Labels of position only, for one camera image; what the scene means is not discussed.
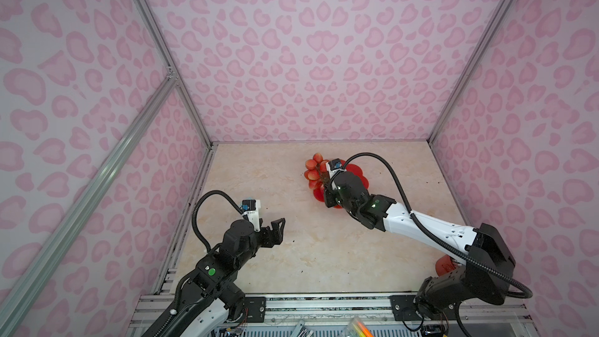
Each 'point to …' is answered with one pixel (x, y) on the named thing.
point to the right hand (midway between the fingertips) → (325, 182)
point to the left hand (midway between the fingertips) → (275, 217)
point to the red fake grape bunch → (316, 171)
